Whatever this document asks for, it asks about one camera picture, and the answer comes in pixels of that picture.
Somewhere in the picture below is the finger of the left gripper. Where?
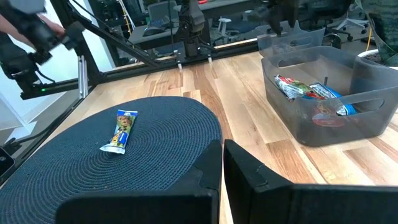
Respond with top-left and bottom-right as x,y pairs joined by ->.
269,14 -> 282,37
289,11 -> 300,29

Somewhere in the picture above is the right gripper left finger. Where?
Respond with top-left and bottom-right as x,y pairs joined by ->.
55,139 -> 223,224

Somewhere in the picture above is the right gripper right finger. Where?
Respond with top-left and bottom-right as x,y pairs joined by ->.
223,139 -> 398,224

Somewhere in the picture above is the blue red granola bar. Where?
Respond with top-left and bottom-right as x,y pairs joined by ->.
310,82 -> 358,117

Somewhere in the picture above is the red pink granola bar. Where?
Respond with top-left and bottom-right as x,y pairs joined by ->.
310,101 -> 343,128

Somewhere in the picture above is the person's forearm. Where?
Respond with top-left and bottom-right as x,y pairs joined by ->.
0,14 -> 41,47

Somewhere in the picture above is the blue chocolate chip granola bar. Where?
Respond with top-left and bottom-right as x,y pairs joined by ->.
99,109 -> 139,155

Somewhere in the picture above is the grey translucent plastic bin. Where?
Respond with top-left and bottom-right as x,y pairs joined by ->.
261,45 -> 398,147
256,20 -> 326,58

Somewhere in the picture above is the black office chair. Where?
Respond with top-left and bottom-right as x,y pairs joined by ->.
300,0 -> 355,24

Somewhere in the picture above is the round dark woven placemat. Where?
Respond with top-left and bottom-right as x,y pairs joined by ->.
0,95 -> 223,224

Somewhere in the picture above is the green snake plant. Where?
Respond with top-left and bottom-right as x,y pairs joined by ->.
360,0 -> 398,68

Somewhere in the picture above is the black computer mouse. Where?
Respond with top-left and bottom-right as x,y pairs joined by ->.
142,24 -> 175,37

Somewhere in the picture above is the dark side desk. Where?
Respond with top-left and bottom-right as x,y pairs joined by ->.
129,23 -> 187,50

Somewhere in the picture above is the person's hand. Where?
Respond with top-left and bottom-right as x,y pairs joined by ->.
43,21 -> 67,37

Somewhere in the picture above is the yellow extension cable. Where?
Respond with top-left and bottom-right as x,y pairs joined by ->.
366,26 -> 374,52

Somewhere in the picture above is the silver metal bracket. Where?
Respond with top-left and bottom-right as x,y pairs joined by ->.
77,55 -> 89,100

